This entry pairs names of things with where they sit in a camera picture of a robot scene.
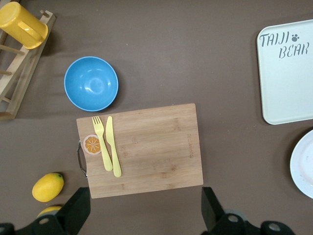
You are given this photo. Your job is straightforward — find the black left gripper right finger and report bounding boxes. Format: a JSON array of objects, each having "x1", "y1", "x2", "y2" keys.
[{"x1": 201, "y1": 187, "x2": 296, "y2": 235}]

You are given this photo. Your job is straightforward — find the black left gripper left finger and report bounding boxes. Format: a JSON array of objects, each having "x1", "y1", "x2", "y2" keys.
[{"x1": 0, "y1": 187, "x2": 91, "y2": 235}]

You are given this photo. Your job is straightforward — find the round white plate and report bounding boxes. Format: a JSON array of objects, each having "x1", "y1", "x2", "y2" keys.
[{"x1": 290, "y1": 129, "x2": 313, "y2": 199}]

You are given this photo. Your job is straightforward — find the yellow lemon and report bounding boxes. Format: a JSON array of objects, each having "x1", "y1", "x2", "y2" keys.
[
  {"x1": 36, "y1": 206, "x2": 63, "y2": 219},
  {"x1": 32, "y1": 172, "x2": 65, "y2": 203}
]

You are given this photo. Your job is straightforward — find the yellow plastic fork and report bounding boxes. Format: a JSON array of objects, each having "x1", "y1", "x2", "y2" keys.
[{"x1": 91, "y1": 116, "x2": 113, "y2": 172}]

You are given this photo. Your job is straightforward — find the toy orange slice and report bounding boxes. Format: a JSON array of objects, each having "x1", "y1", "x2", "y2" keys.
[{"x1": 83, "y1": 134, "x2": 102, "y2": 156}]

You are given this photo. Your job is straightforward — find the yellow plastic knife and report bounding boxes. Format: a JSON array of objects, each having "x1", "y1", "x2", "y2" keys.
[{"x1": 105, "y1": 116, "x2": 123, "y2": 178}]

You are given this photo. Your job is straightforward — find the bamboo cutting board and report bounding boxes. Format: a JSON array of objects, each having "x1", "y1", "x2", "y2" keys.
[{"x1": 76, "y1": 103, "x2": 204, "y2": 199}]

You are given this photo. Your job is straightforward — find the blue bowl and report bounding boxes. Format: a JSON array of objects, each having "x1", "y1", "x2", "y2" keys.
[{"x1": 64, "y1": 56, "x2": 119, "y2": 112}]

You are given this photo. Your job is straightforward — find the cream bear print tray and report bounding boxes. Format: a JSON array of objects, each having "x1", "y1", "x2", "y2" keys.
[{"x1": 256, "y1": 19, "x2": 313, "y2": 125}]

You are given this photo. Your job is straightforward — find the wooden peg rack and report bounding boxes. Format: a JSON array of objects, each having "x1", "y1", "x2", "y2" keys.
[{"x1": 0, "y1": 9, "x2": 56, "y2": 120}]

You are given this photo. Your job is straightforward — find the brown table cover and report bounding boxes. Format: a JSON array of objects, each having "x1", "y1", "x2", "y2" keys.
[{"x1": 0, "y1": 0, "x2": 313, "y2": 235}]

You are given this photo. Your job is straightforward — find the yellow mug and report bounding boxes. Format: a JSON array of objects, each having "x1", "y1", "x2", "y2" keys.
[{"x1": 0, "y1": 1, "x2": 49, "y2": 50}]

